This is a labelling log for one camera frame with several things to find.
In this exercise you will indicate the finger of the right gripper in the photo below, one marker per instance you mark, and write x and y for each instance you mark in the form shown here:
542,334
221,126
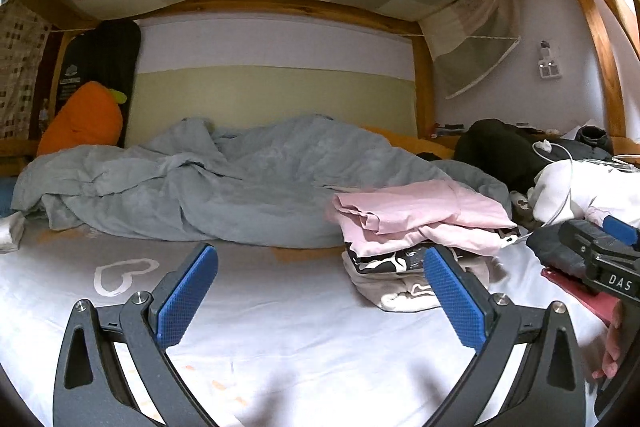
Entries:
623,232
581,235

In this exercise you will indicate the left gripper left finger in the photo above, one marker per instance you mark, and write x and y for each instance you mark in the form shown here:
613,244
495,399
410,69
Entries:
178,296

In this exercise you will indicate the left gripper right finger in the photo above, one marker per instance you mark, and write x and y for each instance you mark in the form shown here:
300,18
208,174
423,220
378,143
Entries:
461,295

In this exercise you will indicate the pink shirt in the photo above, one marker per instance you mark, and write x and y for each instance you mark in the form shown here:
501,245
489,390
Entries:
444,212

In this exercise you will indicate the black clothing pile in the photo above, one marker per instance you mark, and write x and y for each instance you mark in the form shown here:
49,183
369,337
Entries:
508,154

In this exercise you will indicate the person right hand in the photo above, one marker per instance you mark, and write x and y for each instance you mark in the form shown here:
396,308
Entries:
610,363

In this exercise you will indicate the red book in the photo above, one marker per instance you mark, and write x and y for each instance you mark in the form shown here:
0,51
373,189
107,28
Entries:
600,304

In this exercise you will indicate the white jacket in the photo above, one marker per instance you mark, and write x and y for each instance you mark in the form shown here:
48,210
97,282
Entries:
582,189

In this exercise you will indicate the cream folded garment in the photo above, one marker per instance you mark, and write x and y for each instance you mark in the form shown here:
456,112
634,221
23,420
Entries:
406,292

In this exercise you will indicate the black white patterned garment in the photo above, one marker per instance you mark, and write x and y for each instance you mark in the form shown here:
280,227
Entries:
410,260

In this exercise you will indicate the grey printed bed sheet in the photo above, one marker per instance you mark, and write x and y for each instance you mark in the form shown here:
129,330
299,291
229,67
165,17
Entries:
282,338

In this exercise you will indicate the grey-green blanket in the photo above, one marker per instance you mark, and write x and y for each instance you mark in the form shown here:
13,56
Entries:
266,186

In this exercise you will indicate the folded white cloth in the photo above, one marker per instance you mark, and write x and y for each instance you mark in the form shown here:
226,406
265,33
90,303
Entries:
11,232

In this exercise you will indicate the blue pillow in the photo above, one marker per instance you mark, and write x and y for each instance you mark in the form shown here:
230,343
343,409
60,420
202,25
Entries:
6,195

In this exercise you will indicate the orange carrot plush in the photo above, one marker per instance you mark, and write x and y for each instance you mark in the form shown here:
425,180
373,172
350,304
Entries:
91,116

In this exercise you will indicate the black bag behind plush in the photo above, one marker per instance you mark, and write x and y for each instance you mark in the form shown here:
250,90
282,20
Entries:
107,54

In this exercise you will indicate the patterned beige curtain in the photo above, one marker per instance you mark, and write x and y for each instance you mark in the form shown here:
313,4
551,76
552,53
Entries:
23,38

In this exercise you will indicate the white wall socket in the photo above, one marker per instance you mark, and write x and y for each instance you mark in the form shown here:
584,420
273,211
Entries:
548,66

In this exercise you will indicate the wooden bed frame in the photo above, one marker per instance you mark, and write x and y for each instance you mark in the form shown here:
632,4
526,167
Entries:
467,40

